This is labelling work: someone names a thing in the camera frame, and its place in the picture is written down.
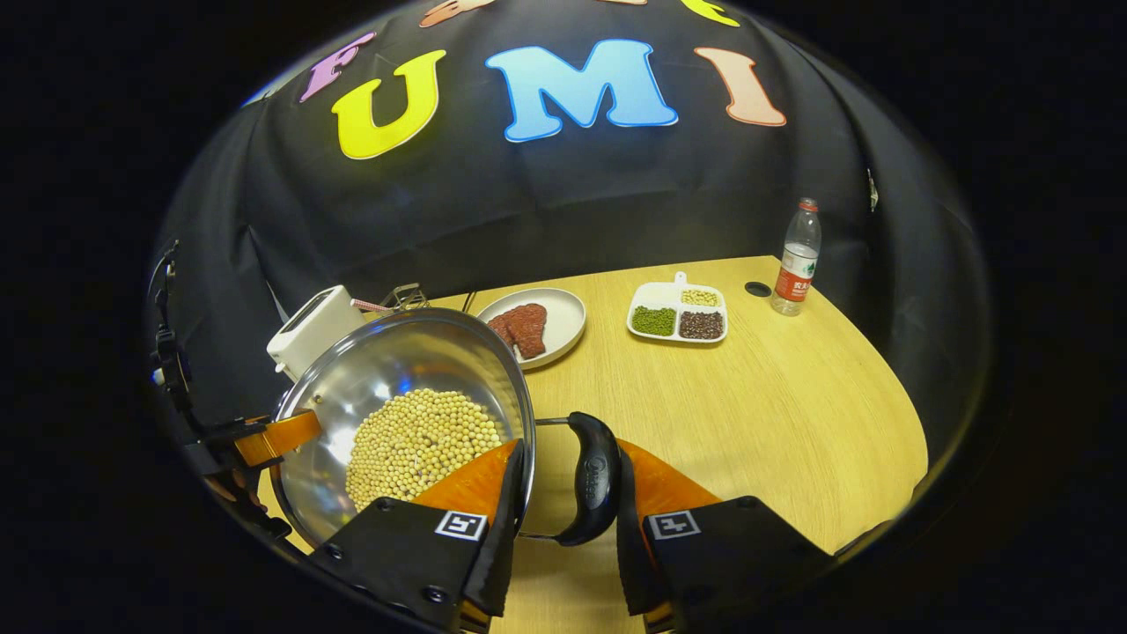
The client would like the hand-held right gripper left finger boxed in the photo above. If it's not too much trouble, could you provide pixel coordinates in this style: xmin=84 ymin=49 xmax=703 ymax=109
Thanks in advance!
xmin=308 ymin=438 xmax=527 ymax=633

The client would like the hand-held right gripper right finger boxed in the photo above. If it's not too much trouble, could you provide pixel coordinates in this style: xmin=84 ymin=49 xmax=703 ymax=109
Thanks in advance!
xmin=615 ymin=438 xmax=833 ymax=633

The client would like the steel pot with black handles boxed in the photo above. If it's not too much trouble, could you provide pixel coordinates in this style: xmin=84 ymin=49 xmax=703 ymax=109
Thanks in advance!
xmin=269 ymin=307 xmax=622 ymax=549

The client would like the white toaster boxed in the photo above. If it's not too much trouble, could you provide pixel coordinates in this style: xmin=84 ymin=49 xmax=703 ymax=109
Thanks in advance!
xmin=267 ymin=284 xmax=366 ymax=382

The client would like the pile of yellow soybeans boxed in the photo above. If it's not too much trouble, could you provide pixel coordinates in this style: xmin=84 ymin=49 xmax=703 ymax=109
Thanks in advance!
xmin=345 ymin=388 xmax=507 ymax=512

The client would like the white round plate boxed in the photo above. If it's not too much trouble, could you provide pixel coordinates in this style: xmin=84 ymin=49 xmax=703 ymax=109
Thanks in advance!
xmin=475 ymin=288 xmax=587 ymax=370

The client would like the white divided dish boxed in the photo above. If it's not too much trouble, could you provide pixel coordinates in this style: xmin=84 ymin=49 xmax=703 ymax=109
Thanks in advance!
xmin=626 ymin=272 xmax=729 ymax=344

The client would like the clear water bottle red label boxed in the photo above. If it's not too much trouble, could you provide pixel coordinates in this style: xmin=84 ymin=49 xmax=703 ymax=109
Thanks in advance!
xmin=770 ymin=197 xmax=822 ymax=317

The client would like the black backdrop cloth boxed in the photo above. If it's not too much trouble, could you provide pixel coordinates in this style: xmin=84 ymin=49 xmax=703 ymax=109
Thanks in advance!
xmin=145 ymin=0 xmax=991 ymax=476

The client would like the wire mesh holder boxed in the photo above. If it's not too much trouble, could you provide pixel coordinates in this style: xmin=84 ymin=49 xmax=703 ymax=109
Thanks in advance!
xmin=380 ymin=283 xmax=431 ymax=313

